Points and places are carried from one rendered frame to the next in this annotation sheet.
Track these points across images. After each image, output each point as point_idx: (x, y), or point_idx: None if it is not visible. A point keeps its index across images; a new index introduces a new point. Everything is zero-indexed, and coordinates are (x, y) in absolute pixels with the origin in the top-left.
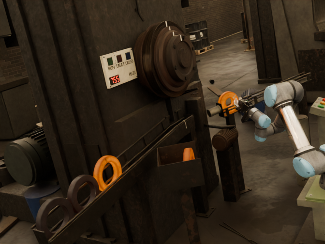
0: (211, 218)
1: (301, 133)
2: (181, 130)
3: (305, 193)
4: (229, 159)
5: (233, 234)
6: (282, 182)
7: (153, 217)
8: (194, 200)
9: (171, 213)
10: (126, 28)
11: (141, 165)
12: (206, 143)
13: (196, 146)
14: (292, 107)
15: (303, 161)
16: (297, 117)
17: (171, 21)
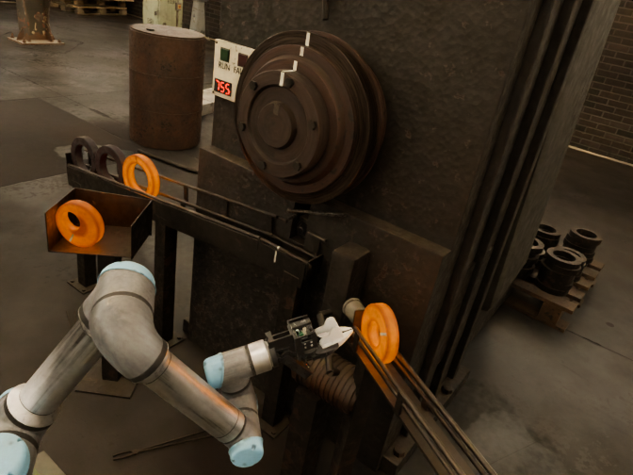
0: None
1: (37, 371)
2: (260, 253)
3: (47, 473)
4: (293, 403)
5: (170, 438)
6: None
7: (204, 307)
8: (291, 397)
9: (235, 345)
10: (288, 19)
11: (167, 212)
12: None
13: (286, 315)
14: (80, 332)
15: (5, 392)
16: (62, 352)
17: (439, 61)
